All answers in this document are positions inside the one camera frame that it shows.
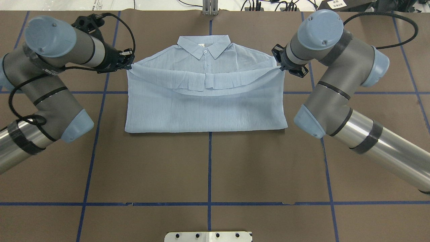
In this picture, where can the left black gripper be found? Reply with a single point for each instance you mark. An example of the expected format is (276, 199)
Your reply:
(111, 59)

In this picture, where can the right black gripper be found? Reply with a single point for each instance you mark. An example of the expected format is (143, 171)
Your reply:
(288, 64)

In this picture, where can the light blue button-up shirt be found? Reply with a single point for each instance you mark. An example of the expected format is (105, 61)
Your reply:
(205, 84)

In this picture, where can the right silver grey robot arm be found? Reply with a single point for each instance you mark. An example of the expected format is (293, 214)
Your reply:
(350, 63)

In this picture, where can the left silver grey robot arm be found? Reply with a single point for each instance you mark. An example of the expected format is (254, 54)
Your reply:
(44, 107)

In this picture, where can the black power adapter box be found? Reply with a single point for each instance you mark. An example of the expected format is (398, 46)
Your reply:
(345, 5)

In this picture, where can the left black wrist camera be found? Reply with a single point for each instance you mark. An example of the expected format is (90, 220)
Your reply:
(89, 24)

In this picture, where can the grey aluminium profile post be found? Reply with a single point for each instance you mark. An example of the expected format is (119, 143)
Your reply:
(210, 7)

